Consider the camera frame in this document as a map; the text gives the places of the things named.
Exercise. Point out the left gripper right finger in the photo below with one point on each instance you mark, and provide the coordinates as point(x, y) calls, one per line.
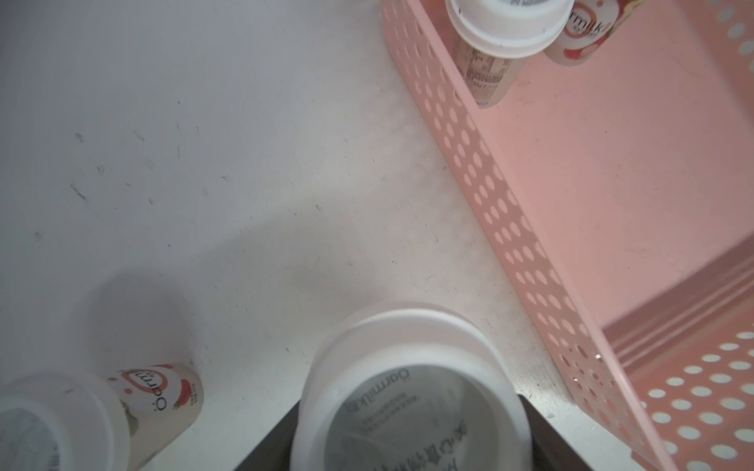
point(550, 451)

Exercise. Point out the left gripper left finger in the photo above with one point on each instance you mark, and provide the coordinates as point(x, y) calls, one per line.
point(273, 453)

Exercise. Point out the green label yogurt cup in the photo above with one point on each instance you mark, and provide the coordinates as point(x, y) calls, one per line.
point(410, 385)

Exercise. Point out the pink plastic basket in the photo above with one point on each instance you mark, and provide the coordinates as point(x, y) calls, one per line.
point(618, 197)

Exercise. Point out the beige label yogurt cup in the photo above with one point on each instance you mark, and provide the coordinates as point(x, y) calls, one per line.
point(493, 39)

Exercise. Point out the red label yogurt cup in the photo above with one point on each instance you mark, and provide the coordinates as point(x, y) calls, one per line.
point(590, 24)

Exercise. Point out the yogurt cup left edge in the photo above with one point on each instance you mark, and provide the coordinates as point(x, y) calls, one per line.
point(69, 420)

